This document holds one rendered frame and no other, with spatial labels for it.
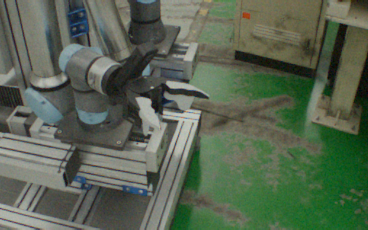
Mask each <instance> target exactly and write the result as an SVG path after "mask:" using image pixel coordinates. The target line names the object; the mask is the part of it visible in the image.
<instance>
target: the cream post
mask: <svg viewBox="0 0 368 230"><path fill-rule="evenodd" d="M367 52H368V30H367V29H365V28H359V27H355V26H352V25H348V27H347V32H346V34H345V41H344V43H343V50H342V52H341V58H340V62H339V64H338V69H337V73H336V76H335V82H334V85H333V88H332V92H331V97H330V100H329V102H328V109H327V113H326V115H327V116H330V117H333V118H337V111H340V113H339V116H338V118H337V119H343V120H348V117H349V115H350V112H351V107H352V105H353V102H354V97H355V94H356V91H357V89H358V85H359V81H360V79H361V73H362V71H363V67H364V64H365V60H366V57H367V54H368V53H367Z"/></svg>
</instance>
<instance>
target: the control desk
mask: <svg viewBox="0 0 368 230"><path fill-rule="evenodd" d="M327 2H328V0H236V15H235V23H234V32H233V49H234V50H235V59H234V60H237V61H241V62H245V63H249V64H252V65H256V66H261V67H265V68H269V69H273V70H277V71H283V72H287V73H291V74H296V75H299V76H304V77H308V78H310V79H312V77H313V71H314V69H316V67H317V65H318V61H319V57H320V55H321V50H322V47H323V46H324V40H325V38H326V35H327V27H328V25H329V21H328V20H325V19H324V17H325V14H326V8H327ZM243 12H246V13H250V19H247V18H243V17H242V15H243Z"/></svg>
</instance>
